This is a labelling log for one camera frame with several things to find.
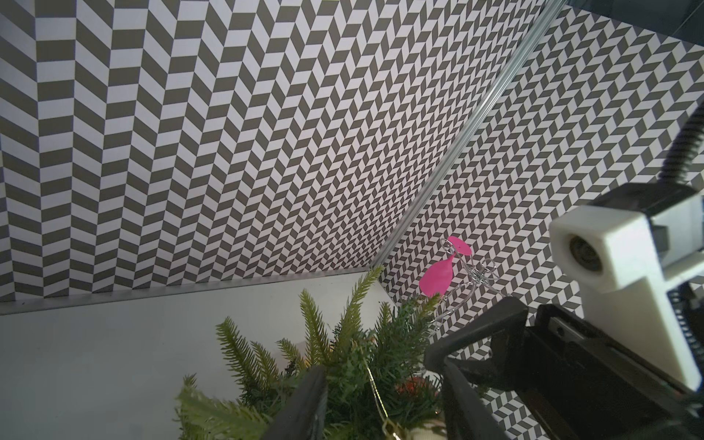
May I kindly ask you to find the small green christmas tree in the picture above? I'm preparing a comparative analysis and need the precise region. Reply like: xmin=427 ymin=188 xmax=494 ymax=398
xmin=176 ymin=267 xmax=441 ymax=439

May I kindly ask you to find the red faceted ball ornament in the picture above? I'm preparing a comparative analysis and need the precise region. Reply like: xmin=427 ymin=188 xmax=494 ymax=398
xmin=396 ymin=376 xmax=434 ymax=398

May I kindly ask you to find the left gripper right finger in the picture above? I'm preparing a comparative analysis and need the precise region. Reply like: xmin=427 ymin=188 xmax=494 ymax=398
xmin=441 ymin=359 xmax=509 ymax=440

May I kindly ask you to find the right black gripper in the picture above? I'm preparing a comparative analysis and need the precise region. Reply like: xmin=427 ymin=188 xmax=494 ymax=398
xmin=423 ymin=297 xmax=703 ymax=439

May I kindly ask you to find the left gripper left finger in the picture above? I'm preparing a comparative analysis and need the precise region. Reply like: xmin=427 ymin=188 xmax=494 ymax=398
xmin=260 ymin=366 xmax=328 ymax=440

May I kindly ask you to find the wire stand with pink discs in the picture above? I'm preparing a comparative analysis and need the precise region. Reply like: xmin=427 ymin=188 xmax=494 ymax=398
xmin=419 ymin=236 xmax=503 ymax=329

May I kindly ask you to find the silver shiny ball ornament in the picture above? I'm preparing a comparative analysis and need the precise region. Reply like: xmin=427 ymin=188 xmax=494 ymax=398
xmin=382 ymin=419 xmax=447 ymax=440

